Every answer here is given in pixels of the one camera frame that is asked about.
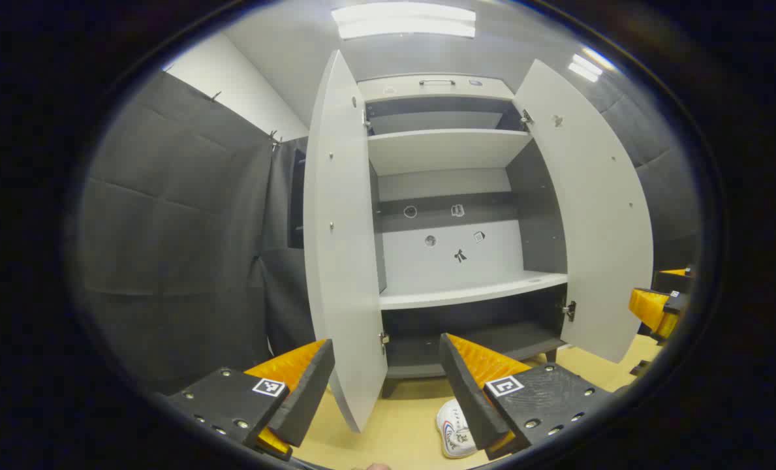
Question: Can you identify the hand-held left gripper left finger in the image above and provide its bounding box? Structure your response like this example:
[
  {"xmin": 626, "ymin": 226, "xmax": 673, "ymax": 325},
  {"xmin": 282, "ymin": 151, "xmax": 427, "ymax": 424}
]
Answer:
[{"xmin": 166, "ymin": 338, "xmax": 336, "ymax": 461}]

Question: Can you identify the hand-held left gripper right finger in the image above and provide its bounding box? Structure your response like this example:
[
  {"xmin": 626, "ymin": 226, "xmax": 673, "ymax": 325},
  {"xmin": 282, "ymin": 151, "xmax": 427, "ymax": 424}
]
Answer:
[{"xmin": 439, "ymin": 333, "xmax": 617, "ymax": 461}]

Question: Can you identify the white striped shoe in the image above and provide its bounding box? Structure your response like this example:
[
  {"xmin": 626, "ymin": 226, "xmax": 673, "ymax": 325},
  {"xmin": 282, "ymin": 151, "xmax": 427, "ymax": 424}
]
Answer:
[{"xmin": 435, "ymin": 399, "xmax": 478, "ymax": 459}]

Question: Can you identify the grey shoe cabinet door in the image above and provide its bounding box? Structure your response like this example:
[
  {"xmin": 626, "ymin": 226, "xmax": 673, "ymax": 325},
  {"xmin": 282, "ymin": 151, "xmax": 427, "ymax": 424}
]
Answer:
[
  {"xmin": 303, "ymin": 50, "xmax": 388, "ymax": 433},
  {"xmin": 512, "ymin": 59, "xmax": 655, "ymax": 364}
]

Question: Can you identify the black backdrop cloth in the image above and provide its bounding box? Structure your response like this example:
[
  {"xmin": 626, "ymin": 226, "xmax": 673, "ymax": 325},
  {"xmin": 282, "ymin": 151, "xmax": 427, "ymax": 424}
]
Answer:
[{"xmin": 78, "ymin": 70, "xmax": 700, "ymax": 396}]

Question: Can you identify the small ceiling light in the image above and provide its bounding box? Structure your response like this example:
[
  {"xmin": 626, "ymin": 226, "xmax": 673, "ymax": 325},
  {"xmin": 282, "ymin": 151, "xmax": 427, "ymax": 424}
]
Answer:
[{"xmin": 567, "ymin": 47, "xmax": 617, "ymax": 83}]

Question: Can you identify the large ceiling light panel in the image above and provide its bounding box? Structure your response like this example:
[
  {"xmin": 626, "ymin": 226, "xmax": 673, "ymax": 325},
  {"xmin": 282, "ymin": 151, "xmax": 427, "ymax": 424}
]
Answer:
[{"xmin": 331, "ymin": 2, "xmax": 477, "ymax": 40}]

